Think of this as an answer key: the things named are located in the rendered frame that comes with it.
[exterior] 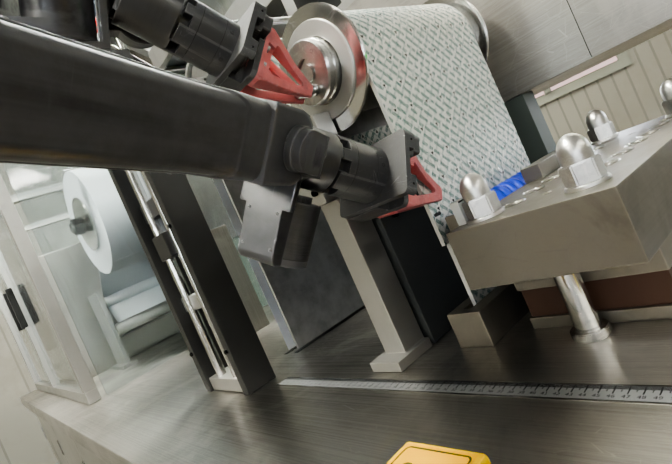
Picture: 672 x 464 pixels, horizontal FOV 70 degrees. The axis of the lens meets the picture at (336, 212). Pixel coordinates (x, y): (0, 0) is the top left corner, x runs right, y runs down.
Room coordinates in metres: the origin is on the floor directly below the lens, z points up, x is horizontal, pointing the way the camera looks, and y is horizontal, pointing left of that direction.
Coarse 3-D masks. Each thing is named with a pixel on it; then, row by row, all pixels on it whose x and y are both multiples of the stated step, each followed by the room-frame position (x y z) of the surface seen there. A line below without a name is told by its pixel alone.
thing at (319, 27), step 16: (464, 16) 0.68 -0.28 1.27; (304, 32) 0.56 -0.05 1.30; (320, 32) 0.54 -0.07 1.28; (336, 32) 0.52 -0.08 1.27; (288, 48) 0.58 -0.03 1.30; (336, 48) 0.53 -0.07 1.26; (352, 64) 0.52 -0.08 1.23; (352, 80) 0.53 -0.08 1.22; (352, 96) 0.54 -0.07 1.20; (368, 96) 0.56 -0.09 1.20; (320, 112) 0.58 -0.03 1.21; (336, 112) 0.56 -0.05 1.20
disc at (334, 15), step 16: (304, 16) 0.55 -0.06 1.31; (320, 16) 0.53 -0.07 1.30; (336, 16) 0.52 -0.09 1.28; (288, 32) 0.58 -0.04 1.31; (352, 32) 0.51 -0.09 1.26; (352, 48) 0.52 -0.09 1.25; (368, 64) 0.51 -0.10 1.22; (368, 80) 0.52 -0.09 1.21; (336, 96) 0.56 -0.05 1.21; (352, 112) 0.55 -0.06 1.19; (336, 128) 0.57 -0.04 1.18
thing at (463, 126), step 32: (480, 64) 0.66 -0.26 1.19; (384, 96) 0.52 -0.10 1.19; (416, 96) 0.56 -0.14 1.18; (448, 96) 0.59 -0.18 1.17; (480, 96) 0.64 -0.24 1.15; (416, 128) 0.54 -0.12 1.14; (448, 128) 0.58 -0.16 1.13; (480, 128) 0.62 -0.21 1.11; (512, 128) 0.66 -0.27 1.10; (448, 160) 0.56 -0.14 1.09; (480, 160) 0.60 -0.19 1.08; (512, 160) 0.64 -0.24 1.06; (448, 192) 0.54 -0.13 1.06
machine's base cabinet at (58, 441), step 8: (48, 424) 1.76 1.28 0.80; (48, 432) 1.89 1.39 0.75; (56, 432) 1.63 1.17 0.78; (48, 440) 2.04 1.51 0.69; (56, 440) 1.74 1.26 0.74; (64, 440) 1.51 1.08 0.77; (72, 440) 1.34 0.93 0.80; (56, 448) 1.87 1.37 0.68; (64, 448) 1.61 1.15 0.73; (72, 448) 1.41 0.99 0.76; (80, 448) 1.26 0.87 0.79; (56, 456) 2.01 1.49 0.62; (64, 456) 1.72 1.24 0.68; (72, 456) 1.50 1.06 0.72; (80, 456) 1.33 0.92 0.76; (88, 456) 1.19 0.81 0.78; (96, 456) 1.08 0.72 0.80
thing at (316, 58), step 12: (300, 48) 0.54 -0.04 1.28; (312, 48) 0.53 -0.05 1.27; (324, 48) 0.53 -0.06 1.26; (300, 60) 0.55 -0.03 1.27; (312, 60) 0.54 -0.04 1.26; (324, 60) 0.52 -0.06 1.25; (336, 60) 0.53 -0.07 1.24; (288, 72) 0.57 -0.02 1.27; (312, 72) 0.54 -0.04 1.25; (324, 72) 0.53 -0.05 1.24; (336, 72) 0.53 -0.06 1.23; (324, 84) 0.54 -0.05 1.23; (336, 84) 0.54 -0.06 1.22; (312, 96) 0.56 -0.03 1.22; (324, 96) 0.54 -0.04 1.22
